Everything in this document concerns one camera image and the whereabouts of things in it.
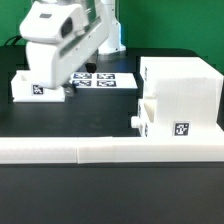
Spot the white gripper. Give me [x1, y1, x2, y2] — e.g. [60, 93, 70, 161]
[20, 0, 109, 97]

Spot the white drawer tray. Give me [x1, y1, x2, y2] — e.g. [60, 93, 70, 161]
[131, 100, 150, 137]
[11, 70, 65, 103]

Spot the white front drawer tray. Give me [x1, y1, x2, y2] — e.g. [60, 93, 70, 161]
[131, 100, 150, 137]

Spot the white drawer cabinet box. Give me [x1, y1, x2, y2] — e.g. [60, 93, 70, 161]
[139, 57, 223, 137]

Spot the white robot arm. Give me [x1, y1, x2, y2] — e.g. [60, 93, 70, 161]
[20, 0, 116, 90]

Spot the fiducial marker sheet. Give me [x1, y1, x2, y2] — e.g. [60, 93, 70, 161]
[71, 72, 137, 89]

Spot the white L-shaped fence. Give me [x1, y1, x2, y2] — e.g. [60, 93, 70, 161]
[0, 136, 224, 164]

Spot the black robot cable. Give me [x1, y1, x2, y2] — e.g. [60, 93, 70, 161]
[3, 34, 24, 47]

